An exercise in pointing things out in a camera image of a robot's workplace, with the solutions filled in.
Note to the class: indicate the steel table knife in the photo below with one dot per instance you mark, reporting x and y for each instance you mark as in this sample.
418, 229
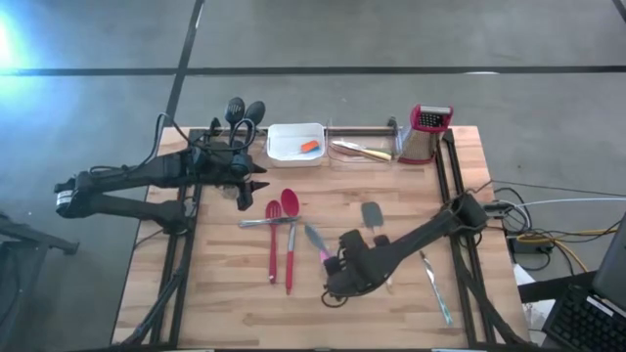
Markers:
254, 222

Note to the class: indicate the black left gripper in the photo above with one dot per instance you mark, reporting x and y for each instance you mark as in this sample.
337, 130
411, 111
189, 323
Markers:
215, 168

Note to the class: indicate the black power box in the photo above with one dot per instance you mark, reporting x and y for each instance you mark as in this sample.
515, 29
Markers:
528, 247

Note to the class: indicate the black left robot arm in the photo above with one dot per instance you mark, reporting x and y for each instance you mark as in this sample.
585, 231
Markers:
122, 178

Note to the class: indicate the black laptop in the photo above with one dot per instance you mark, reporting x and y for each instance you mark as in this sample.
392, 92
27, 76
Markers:
582, 320

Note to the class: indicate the red spoon with steel neck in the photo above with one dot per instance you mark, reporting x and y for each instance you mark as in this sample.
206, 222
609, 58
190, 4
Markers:
290, 203

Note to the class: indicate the black stand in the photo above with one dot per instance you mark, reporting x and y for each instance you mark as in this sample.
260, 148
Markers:
39, 238

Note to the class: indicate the black aluminium rig frame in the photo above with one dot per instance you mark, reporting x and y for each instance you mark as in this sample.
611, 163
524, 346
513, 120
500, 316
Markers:
362, 131

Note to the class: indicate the grey plug adapter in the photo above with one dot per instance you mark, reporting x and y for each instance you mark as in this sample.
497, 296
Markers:
496, 209

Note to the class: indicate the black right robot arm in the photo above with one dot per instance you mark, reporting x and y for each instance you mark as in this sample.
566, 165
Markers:
420, 234

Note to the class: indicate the blue-grey silicone spatula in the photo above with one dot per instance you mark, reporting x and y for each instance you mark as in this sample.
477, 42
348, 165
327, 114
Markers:
314, 236

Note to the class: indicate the white paper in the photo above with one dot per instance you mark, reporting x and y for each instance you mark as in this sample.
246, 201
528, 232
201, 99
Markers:
540, 313

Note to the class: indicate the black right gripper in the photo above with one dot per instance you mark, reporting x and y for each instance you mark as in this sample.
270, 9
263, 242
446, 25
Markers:
364, 269

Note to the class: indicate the red slotted turner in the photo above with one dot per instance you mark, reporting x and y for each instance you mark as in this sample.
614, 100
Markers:
272, 254

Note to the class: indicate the white plastic bin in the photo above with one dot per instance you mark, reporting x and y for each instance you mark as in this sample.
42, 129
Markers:
286, 156

